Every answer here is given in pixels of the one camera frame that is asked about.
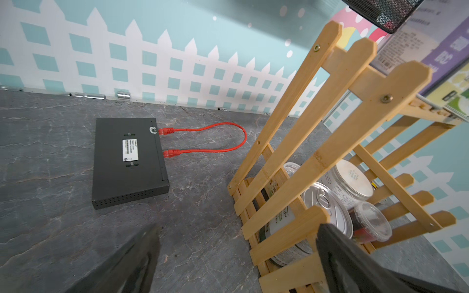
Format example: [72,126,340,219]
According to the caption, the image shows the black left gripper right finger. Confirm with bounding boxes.
[316,223,440,293]

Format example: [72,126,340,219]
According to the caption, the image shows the red-label clear plastic cup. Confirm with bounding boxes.
[349,201,392,244]

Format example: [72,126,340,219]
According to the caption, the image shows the wooden two-tier shelf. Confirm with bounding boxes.
[228,21,459,293]

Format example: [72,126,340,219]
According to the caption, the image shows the small silver pull-tab can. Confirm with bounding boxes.
[302,182,353,239]

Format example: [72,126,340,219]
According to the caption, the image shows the purple-label tin can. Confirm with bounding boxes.
[371,1,469,96]

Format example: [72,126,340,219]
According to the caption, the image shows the red ethernet cable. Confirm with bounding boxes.
[158,121,248,158]

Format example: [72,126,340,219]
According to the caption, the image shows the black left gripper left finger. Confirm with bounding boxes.
[67,224,161,293]

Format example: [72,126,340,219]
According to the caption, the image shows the yellow seed jar white lid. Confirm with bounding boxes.
[426,62,469,122]

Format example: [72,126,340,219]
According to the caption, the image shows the black mesh wall basket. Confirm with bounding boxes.
[343,0,423,34]

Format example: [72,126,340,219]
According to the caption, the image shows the black network switch box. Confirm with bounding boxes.
[92,118,170,209]

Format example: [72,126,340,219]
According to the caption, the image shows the white-label jar with lid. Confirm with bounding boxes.
[318,159,374,210]

